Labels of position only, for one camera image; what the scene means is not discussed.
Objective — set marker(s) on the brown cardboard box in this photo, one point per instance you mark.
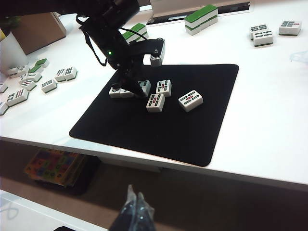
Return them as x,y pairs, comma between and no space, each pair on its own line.
41,31

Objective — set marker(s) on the three-bamboo mahjong tile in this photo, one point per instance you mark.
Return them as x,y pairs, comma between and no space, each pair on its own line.
145,86

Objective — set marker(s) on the green-backed white mahjong tile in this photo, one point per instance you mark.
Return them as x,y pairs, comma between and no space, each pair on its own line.
204,13
213,9
143,36
42,63
205,25
128,33
213,20
130,40
34,69
192,20
139,27
193,30

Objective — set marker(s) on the black logo plate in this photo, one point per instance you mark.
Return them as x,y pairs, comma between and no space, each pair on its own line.
62,228

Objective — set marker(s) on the white robot base platform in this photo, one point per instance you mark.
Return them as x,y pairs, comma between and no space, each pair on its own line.
36,214

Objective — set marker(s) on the bamboo mahjong tile red bar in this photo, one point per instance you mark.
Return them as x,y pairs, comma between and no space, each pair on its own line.
290,27

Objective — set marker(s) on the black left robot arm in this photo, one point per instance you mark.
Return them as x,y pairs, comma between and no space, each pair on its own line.
108,14

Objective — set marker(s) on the colourful printed box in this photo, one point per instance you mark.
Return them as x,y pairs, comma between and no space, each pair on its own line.
53,166

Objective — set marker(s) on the green potted plant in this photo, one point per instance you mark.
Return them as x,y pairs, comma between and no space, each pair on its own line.
9,22

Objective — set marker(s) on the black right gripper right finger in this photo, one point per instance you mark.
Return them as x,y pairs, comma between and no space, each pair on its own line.
144,216

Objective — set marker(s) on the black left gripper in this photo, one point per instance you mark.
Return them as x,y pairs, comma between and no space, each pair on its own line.
127,67

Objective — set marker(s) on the yellow sponge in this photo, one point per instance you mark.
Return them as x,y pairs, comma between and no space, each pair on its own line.
2,34

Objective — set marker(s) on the two-bamboo mahjong tile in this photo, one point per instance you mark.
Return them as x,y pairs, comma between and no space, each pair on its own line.
126,94

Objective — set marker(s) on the bird print mahjong tile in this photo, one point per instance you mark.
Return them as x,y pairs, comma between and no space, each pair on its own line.
115,94

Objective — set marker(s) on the white printed mahjong tile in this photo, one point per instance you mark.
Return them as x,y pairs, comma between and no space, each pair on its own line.
21,94
28,84
3,88
33,77
10,100
13,72
24,69
3,108
60,75

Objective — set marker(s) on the black mouse mat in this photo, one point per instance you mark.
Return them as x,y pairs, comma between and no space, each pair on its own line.
149,134

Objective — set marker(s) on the dark green bars mahjong tile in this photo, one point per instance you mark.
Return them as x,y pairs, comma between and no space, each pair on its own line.
49,85
258,28
70,73
263,37

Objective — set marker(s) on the red green bamboo mahjong tile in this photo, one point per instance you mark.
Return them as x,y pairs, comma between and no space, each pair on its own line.
164,87
156,102
190,100

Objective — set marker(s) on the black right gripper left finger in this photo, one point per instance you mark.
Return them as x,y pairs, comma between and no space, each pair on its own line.
124,216

